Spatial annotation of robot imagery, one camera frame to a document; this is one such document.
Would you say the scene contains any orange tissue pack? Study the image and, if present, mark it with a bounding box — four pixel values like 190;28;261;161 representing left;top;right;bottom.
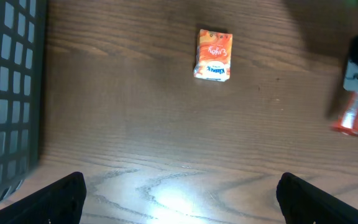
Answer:
193;29;232;82

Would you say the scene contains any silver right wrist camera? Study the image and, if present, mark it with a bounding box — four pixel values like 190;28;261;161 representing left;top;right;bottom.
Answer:
343;60;358;92

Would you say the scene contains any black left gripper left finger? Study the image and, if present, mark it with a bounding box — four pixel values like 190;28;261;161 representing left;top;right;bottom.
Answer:
0;172;86;224

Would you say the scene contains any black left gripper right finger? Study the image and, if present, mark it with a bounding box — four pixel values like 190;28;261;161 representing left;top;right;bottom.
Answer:
276;172;358;224

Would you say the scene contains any grey plastic mesh basket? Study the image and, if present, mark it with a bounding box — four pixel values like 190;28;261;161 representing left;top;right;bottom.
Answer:
0;0;47;203

